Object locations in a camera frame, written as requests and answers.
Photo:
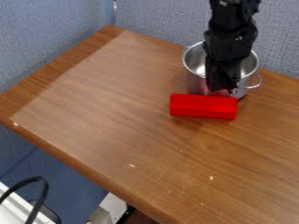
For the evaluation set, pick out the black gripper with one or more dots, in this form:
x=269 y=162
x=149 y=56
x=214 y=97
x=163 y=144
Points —
x=228 y=48

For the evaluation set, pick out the white table frame part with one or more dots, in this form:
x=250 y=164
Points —
x=110 y=211

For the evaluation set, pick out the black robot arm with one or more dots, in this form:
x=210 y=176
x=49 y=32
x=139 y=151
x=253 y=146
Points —
x=232 y=15

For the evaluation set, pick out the red plastic block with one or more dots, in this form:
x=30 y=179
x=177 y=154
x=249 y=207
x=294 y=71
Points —
x=204 y=106

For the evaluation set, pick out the metal pot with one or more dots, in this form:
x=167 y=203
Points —
x=194 y=62

